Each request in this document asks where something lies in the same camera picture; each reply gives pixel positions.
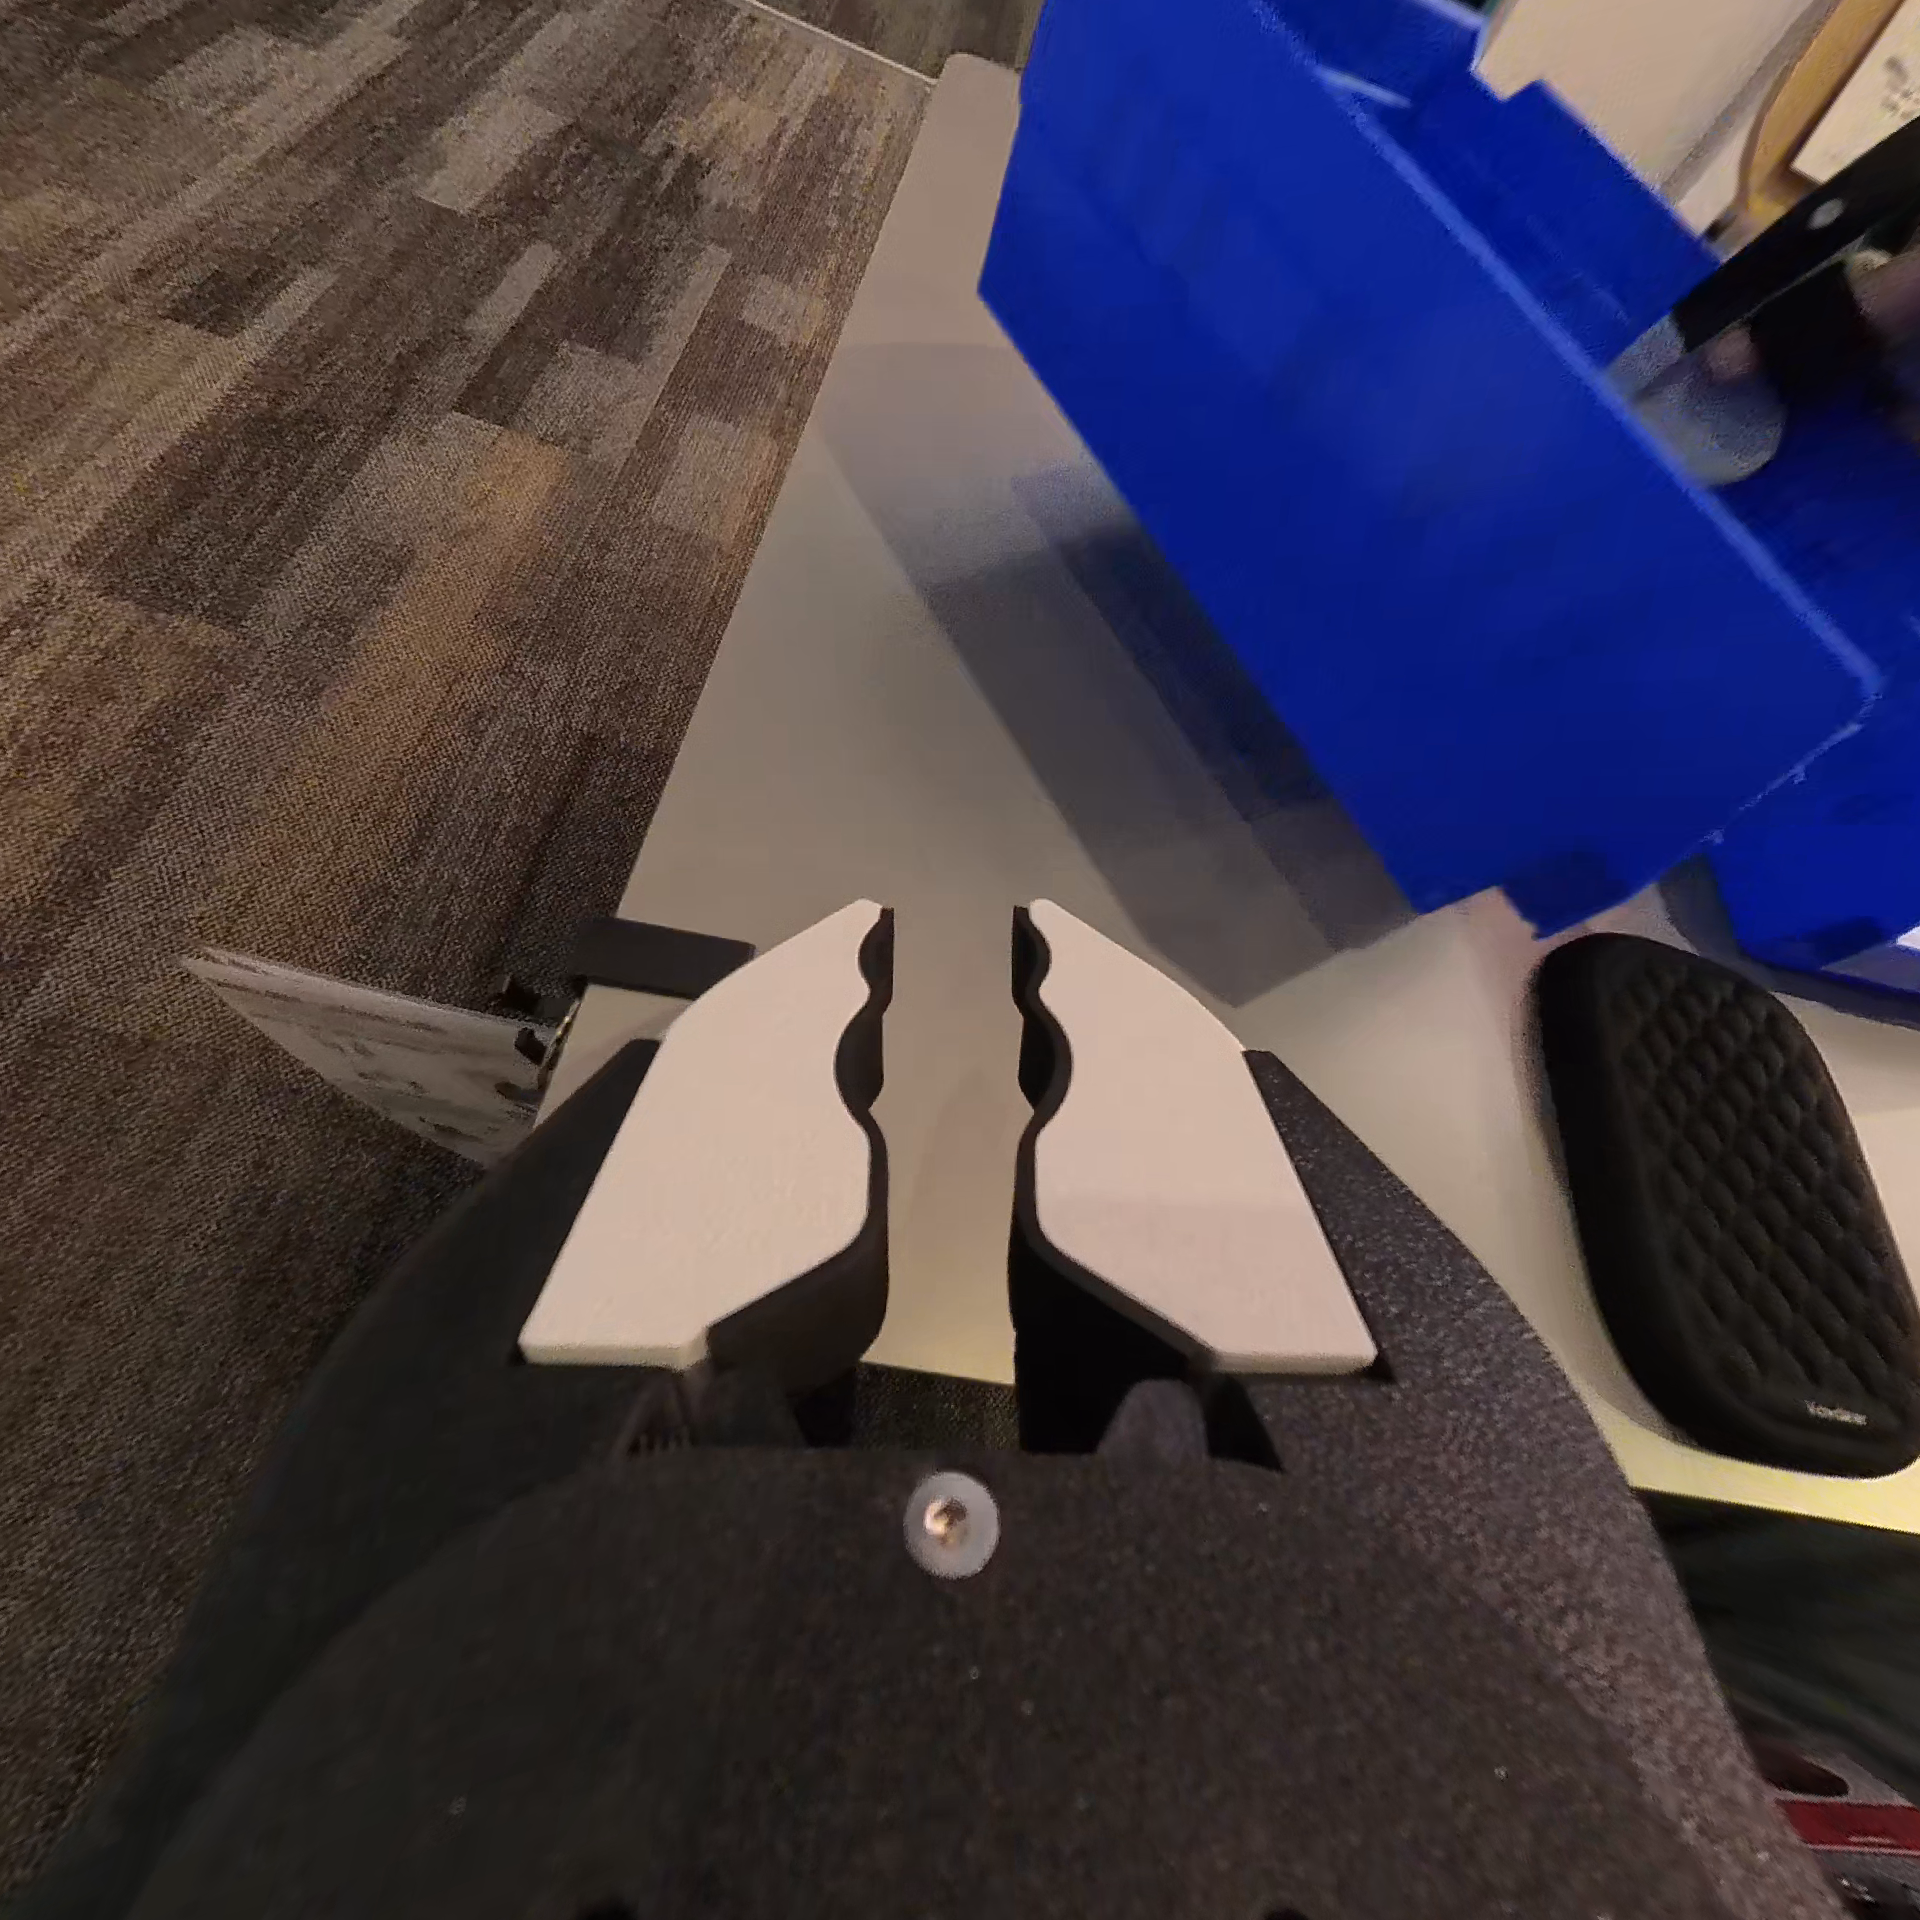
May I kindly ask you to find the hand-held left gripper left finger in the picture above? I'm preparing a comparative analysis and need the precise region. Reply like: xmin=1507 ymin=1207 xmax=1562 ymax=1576
xmin=514 ymin=896 xmax=898 ymax=1403

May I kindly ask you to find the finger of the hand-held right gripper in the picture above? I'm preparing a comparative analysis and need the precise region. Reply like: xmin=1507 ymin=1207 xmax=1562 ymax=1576
xmin=1625 ymin=319 xmax=1790 ymax=488

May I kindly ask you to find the black wrist rest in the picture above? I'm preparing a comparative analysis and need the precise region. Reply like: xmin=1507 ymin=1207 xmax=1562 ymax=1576
xmin=1529 ymin=931 xmax=1920 ymax=1482

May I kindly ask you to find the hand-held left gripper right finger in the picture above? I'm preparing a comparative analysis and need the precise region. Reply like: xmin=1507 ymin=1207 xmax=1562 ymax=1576
xmin=1009 ymin=896 xmax=1383 ymax=1412

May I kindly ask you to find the blue plastic bin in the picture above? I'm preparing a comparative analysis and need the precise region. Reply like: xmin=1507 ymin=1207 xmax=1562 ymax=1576
xmin=975 ymin=0 xmax=1920 ymax=994

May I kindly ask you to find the grey desk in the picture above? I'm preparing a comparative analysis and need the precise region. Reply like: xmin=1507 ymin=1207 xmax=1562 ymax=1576
xmin=612 ymin=52 xmax=1920 ymax=1532

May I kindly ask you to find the printed instruction sheet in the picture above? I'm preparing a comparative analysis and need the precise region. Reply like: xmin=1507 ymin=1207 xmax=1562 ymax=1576
xmin=1793 ymin=16 xmax=1920 ymax=186

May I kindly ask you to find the metal desk frame bracket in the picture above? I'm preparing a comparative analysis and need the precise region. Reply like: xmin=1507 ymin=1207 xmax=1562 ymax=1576
xmin=181 ymin=944 xmax=587 ymax=1174

